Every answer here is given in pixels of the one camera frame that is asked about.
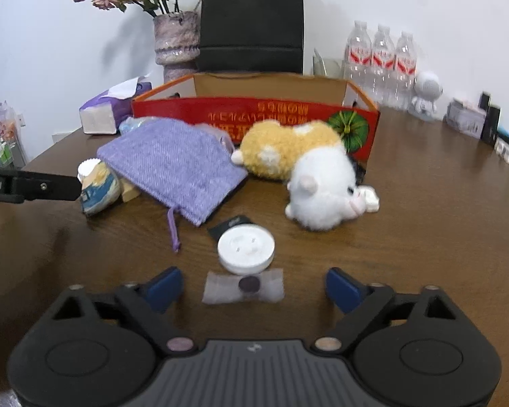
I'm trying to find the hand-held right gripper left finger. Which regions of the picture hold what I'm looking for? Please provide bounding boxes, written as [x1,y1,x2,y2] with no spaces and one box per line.
[51,267,198,354]

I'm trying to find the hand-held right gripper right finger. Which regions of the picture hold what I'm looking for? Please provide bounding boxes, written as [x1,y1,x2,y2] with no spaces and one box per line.
[312,267,459,354]

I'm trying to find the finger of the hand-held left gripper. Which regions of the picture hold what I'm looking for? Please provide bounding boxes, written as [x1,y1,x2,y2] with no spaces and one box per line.
[17,171,82,202]

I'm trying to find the blue and yellow snack packet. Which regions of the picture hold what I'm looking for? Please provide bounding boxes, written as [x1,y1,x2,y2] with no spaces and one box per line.
[80,162,122,215]

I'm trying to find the dark candy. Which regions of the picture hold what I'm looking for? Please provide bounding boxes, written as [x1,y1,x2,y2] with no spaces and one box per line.
[202,268,286,305]

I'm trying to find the orange and white plush toy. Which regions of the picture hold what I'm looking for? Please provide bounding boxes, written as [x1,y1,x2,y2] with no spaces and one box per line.
[231,119,368,232]

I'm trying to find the purple knitted pouch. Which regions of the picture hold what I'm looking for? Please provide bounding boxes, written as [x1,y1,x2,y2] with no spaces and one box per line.
[97,118,249,253]

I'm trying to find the red cardboard box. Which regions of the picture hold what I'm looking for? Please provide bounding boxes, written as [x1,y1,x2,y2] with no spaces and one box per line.
[131,73,381,171]

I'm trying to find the white ribbed cap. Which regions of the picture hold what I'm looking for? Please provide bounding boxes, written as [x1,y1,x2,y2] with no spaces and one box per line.
[77,158,103,183]

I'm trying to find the rack of colourful packets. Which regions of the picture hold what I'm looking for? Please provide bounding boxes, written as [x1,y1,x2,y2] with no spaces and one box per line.
[0,101,27,169]

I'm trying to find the pale yellow block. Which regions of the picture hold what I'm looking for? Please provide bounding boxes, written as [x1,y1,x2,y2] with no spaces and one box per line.
[121,180,142,203]

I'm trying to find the small black packet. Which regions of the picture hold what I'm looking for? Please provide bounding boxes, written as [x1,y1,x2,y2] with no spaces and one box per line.
[208,215,255,242]

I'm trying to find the small white packet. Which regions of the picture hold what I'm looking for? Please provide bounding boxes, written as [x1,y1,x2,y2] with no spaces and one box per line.
[358,185,381,213]

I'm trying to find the purple tissue box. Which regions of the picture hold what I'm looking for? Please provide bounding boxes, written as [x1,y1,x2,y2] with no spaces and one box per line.
[79,75,153,136]

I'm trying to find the purple marbled vase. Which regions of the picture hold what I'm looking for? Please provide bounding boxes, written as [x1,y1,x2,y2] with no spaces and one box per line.
[153,11,201,84]

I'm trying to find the small grey box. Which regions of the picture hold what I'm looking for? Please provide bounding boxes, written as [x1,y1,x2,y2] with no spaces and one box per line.
[445,98,487,139]

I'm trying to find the white astronaut figurine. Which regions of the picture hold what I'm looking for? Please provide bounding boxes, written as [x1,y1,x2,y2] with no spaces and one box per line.
[408,71,444,122]

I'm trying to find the small black box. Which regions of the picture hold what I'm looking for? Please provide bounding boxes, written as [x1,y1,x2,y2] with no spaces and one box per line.
[480,92,502,145]

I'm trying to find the clear plastic packaging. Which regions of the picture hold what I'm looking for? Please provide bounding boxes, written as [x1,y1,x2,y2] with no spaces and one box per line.
[313,48,345,79]

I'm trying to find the clear water bottle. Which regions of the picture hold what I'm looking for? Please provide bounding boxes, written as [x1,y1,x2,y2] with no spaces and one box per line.
[345,20,373,91]
[371,24,396,103]
[392,31,417,109]

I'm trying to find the black paper bag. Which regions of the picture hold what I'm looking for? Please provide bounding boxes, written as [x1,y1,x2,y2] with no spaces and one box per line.
[195,0,305,74]

